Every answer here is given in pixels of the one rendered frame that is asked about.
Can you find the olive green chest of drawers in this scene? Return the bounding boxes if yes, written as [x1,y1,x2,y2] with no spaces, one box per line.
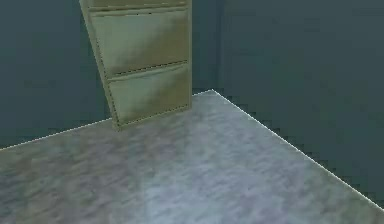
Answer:
[78,0,193,132]

